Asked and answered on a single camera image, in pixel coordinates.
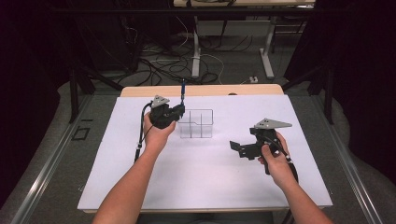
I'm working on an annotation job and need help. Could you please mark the person's left hand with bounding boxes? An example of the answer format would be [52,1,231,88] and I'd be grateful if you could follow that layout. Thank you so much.
[143,111,177,154]

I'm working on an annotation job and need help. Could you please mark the left hand-held gripper black cable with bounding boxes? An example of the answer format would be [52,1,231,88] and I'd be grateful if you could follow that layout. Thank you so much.
[134,102,154,163]

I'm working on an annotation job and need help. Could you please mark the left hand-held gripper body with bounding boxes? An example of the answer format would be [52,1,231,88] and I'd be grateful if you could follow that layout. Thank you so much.
[148,94,182,130]

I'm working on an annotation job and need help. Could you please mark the clear plastic divided organizer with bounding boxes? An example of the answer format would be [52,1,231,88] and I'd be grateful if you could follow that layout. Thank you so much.
[177,108,215,139]

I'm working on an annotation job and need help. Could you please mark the white desk leg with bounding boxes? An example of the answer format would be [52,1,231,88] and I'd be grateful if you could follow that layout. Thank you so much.
[260,17,276,79]
[191,17,202,78]

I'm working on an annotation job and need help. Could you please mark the white board table cover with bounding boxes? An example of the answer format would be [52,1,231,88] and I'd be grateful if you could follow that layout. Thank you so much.
[77,94,333,211]

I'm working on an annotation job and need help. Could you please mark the person's dark trousers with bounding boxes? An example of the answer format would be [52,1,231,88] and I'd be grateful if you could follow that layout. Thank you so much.
[138,212,275,224]

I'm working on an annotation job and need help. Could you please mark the person's right hand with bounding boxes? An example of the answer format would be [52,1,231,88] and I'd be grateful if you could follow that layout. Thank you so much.
[257,132,299,189]

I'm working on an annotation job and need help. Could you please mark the dark curtain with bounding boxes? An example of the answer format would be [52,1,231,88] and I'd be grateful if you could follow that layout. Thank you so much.
[0,0,73,204]
[314,0,396,186]

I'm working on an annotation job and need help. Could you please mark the black horizontal metal bar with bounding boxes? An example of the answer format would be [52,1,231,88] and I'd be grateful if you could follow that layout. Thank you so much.
[52,7,344,14]

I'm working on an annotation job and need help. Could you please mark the blue pen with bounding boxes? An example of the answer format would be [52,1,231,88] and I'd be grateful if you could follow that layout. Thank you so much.
[179,78,187,106]

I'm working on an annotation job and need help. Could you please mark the right hand-held gripper black cable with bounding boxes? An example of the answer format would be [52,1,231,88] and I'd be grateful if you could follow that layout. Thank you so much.
[264,136,300,224]

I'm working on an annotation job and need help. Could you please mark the hand-held gripper black cable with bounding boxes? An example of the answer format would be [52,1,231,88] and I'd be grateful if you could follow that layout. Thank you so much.
[134,102,154,163]
[264,136,300,224]

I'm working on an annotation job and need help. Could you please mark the light wooden table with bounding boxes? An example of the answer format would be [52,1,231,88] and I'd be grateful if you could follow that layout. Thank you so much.
[82,83,332,215]

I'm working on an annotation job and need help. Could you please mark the white floor cable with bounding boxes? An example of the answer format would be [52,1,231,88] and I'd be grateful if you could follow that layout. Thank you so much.
[199,53,226,86]

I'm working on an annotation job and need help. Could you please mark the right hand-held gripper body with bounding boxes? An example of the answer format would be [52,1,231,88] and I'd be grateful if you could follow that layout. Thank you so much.
[237,118,293,161]

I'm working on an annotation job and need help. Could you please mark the aluminium floor rail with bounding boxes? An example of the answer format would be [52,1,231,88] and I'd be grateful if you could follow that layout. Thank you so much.
[311,94,385,224]
[10,94,94,224]

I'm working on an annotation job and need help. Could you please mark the tangle of black floor cables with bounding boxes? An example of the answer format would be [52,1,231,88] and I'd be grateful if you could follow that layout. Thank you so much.
[124,31,254,87]

